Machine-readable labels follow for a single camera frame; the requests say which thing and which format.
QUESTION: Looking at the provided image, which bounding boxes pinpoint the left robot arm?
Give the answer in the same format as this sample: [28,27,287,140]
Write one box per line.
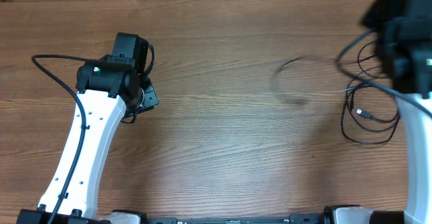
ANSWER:
[16,32,159,224]

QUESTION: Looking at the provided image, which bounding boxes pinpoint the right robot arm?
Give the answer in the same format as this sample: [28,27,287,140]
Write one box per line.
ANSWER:
[321,0,431,223]

